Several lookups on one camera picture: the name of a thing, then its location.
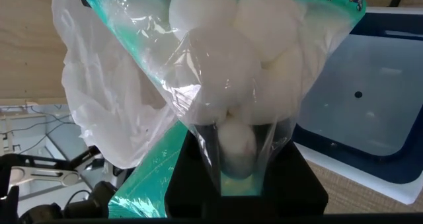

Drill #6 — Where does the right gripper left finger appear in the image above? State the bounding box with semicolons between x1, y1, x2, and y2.
164;130;222;217

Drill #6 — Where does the teal cotton ball pack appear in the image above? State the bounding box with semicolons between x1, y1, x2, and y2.
74;0;367;219

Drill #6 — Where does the white plastic shopping bag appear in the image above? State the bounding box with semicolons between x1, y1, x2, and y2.
51;0;180;170

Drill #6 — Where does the wooden counter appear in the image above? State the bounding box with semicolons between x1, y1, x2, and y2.
0;0;69;106

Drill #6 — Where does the blue plastic bin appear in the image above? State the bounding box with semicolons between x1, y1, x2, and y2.
291;7;423;205

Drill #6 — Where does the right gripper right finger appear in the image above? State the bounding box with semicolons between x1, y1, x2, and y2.
260;139;329;216

